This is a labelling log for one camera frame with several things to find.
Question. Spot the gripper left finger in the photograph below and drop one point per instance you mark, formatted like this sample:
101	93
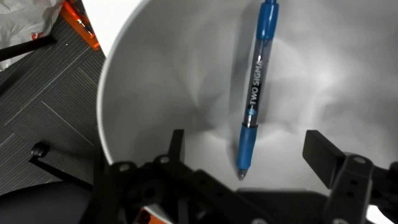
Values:
174	183

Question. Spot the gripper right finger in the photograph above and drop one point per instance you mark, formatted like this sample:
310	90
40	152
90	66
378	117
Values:
348	180

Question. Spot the grey bowl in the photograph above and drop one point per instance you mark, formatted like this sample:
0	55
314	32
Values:
248	93

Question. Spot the blue pen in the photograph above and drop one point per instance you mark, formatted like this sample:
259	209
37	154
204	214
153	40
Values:
255	90

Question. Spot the orange bar clamp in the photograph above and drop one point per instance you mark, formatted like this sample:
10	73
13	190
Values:
80	23

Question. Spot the black rod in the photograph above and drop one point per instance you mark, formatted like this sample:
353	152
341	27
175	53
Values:
26	47

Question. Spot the white plastic bag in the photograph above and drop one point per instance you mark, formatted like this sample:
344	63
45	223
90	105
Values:
21	28

